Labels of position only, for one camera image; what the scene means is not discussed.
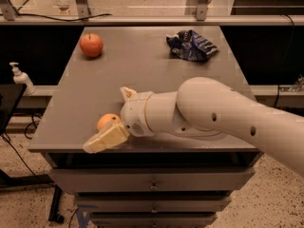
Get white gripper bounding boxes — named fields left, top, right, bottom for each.
left=83, top=86, right=154, bottom=153

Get orange fruit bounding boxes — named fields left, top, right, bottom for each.
left=96, top=113, right=121, bottom=131

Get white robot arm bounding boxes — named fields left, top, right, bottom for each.
left=83, top=77, right=304, bottom=176

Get crumpled blue chip bag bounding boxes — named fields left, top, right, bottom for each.
left=166, top=29, right=219, bottom=62

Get red apple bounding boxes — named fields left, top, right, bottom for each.
left=79, top=33, right=104, bottom=58

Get grey drawer cabinet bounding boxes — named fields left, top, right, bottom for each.
left=30, top=26, right=259, bottom=228

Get top grey drawer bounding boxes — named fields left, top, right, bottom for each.
left=49, top=167, right=255, bottom=193

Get grey drawer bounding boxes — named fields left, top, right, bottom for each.
left=49, top=167, right=255, bottom=193
left=76, top=195, right=231, bottom=213
left=90, top=213, right=217, bottom=228

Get middle grey drawer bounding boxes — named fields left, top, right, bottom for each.
left=76, top=195, right=231, bottom=213

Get white pump soap bottle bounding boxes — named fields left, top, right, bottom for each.
left=9, top=62, right=35, bottom=95

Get bottom grey drawer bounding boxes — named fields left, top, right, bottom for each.
left=90, top=213, right=217, bottom=228

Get black side table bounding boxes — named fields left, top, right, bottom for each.
left=0, top=83, right=65, bottom=224

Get black floor cable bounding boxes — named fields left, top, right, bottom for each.
left=0, top=112, right=44, bottom=179

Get black cable on rail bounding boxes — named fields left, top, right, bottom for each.
left=0, top=0, right=113, bottom=23

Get metal frame rail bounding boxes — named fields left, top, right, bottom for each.
left=0, top=0, right=304, bottom=26

